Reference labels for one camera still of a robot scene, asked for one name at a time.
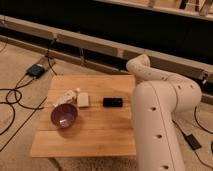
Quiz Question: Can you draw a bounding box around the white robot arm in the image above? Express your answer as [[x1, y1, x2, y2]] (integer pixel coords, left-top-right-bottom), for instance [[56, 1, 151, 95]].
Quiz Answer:
[[126, 55, 202, 171]]

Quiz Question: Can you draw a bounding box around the black rectangular box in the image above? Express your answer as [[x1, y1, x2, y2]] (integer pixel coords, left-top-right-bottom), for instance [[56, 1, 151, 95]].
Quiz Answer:
[[103, 98, 123, 107]]

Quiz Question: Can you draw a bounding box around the white rectangular block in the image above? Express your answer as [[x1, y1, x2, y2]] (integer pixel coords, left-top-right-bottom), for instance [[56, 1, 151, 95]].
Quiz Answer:
[[77, 92, 89, 107]]

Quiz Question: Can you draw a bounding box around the crumpled white plastic bottle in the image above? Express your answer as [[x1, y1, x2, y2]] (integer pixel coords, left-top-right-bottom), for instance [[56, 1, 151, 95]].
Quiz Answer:
[[53, 88, 80, 107]]

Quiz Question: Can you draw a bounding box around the wooden table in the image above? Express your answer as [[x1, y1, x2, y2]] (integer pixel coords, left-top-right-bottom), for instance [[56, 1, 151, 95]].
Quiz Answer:
[[31, 75, 135, 158]]

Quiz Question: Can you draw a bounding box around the purple bowl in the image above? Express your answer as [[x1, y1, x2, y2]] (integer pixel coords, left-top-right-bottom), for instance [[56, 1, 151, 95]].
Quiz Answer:
[[50, 103, 78, 128]]

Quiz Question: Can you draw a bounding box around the blue power box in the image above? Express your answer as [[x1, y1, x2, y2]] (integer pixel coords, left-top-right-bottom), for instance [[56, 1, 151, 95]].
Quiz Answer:
[[26, 64, 45, 79]]

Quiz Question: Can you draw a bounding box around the black power adapter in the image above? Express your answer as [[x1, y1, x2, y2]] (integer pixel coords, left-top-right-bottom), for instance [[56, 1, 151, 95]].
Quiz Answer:
[[185, 134, 201, 150]]

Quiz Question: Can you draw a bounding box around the black floor cable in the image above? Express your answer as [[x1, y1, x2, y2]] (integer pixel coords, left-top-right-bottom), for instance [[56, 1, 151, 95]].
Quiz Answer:
[[0, 49, 58, 153]]

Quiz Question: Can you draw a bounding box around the long metal floor rail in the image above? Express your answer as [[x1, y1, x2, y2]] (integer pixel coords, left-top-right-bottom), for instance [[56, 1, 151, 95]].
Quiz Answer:
[[0, 15, 213, 83]]

